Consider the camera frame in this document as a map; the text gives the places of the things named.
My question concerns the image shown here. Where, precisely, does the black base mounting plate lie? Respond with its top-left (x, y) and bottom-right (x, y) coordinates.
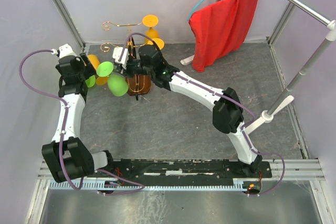
top-left (103, 159), bottom-right (272, 186)

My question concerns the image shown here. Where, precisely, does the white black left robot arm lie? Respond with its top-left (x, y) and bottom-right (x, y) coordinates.
top-left (41, 52), bottom-right (116, 183)

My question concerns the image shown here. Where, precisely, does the green plastic goblet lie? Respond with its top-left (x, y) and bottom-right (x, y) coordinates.
top-left (96, 61), bottom-right (129, 97)
top-left (86, 75), bottom-right (96, 88)

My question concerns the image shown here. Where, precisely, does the gold wire wine glass rack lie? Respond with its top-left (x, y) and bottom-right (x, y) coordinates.
top-left (100, 21), bottom-right (151, 101)

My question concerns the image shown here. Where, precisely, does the red cloth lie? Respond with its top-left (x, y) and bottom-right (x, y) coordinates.
top-left (188, 0), bottom-right (258, 72)

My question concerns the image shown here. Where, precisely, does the orange plastic goblet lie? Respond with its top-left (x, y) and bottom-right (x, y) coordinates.
top-left (88, 55), bottom-right (108, 86)
top-left (147, 38), bottom-right (165, 50)
top-left (142, 14), bottom-right (160, 39)

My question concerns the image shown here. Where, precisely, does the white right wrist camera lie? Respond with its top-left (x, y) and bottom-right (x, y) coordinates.
top-left (112, 47), bottom-right (129, 69)

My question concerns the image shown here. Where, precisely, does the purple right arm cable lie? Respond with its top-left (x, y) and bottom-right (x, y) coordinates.
top-left (119, 32), bottom-right (286, 198)

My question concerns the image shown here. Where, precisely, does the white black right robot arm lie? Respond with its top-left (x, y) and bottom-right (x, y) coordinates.
top-left (112, 45), bottom-right (262, 177)

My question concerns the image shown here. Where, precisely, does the white cable duct rail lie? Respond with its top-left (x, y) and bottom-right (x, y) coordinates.
top-left (49, 178), bottom-right (263, 190)

